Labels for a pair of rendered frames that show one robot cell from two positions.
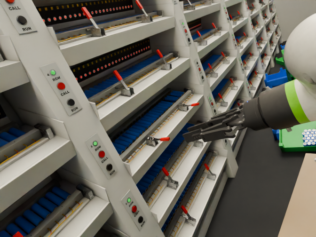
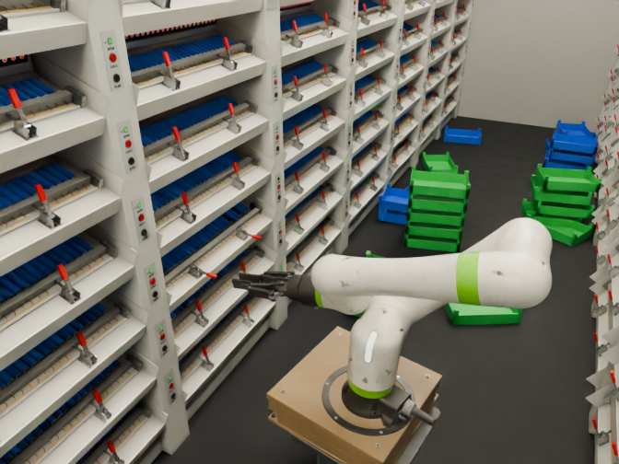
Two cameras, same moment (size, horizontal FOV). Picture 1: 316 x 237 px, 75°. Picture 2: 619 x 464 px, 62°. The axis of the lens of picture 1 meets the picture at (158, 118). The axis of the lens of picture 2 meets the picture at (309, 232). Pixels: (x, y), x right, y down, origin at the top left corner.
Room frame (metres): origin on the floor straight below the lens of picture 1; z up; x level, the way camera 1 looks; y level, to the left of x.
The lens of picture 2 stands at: (-0.72, 0.07, 1.45)
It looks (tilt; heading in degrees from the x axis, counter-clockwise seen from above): 29 degrees down; 345
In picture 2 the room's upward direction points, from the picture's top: straight up
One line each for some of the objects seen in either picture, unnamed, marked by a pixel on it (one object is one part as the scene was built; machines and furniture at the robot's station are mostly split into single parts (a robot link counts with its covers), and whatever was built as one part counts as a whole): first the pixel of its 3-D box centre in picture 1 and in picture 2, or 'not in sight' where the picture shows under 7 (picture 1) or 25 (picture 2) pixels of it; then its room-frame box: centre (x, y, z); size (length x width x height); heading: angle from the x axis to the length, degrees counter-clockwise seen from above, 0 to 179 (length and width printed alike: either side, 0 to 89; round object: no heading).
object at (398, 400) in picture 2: not in sight; (387, 400); (0.17, -0.39, 0.40); 0.26 x 0.15 x 0.06; 36
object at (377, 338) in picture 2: not in sight; (375, 351); (0.22, -0.37, 0.53); 0.16 x 0.13 x 0.19; 141
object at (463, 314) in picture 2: not in sight; (480, 303); (0.89, -1.17, 0.04); 0.30 x 0.20 x 0.08; 77
